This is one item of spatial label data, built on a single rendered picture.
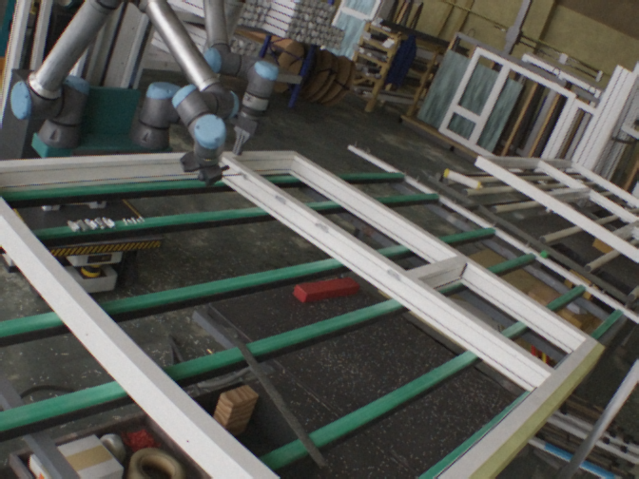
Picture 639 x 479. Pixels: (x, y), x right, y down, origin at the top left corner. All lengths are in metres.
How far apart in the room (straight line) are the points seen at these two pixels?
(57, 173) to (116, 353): 0.86
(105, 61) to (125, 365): 1.92
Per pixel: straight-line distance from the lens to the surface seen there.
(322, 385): 2.02
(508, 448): 1.49
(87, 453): 1.44
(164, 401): 1.21
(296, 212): 2.24
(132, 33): 3.01
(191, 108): 1.99
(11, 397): 1.29
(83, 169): 2.07
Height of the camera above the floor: 1.69
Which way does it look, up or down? 22 degrees down
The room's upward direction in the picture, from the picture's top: 22 degrees clockwise
